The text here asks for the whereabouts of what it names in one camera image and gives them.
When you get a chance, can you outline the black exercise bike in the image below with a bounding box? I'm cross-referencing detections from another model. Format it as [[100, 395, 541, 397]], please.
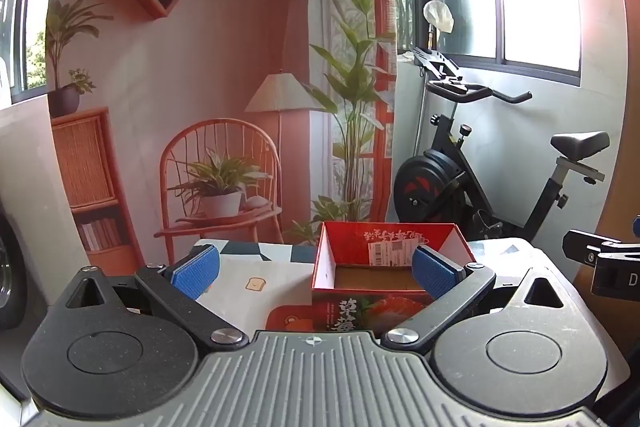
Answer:
[[392, 47, 612, 244]]

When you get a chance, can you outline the metal pole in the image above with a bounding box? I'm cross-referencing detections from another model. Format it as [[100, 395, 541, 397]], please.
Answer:
[[419, 24, 437, 148]]

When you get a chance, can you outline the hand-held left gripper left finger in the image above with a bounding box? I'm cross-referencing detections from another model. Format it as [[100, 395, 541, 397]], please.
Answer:
[[62, 244, 251, 354]]

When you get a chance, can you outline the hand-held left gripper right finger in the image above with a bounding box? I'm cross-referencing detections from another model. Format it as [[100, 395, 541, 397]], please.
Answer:
[[381, 244, 571, 356]]

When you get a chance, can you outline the white plastic bag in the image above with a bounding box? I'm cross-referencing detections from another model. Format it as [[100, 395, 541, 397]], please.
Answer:
[[422, 0, 455, 33]]

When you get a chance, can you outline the printed tablecloth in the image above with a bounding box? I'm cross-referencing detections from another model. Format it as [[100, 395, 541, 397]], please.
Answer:
[[192, 237, 567, 344]]

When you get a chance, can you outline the red cardboard box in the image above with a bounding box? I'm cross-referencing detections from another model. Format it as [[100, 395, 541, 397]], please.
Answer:
[[311, 221, 476, 336]]

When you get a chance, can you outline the window with patterned grille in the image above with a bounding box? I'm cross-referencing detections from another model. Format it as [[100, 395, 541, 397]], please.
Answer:
[[0, 0, 57, 104]]

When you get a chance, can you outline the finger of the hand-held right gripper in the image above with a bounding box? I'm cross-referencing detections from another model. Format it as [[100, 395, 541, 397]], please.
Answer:
[[562, 229, 640, 268]]

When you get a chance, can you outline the wooden board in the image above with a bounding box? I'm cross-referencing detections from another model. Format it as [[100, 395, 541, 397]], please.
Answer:
[[565, 0, 640, 304]]

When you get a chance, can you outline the room scene wall poster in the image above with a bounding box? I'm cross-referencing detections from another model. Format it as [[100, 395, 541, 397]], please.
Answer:
[[46, 0, 401, 264]]

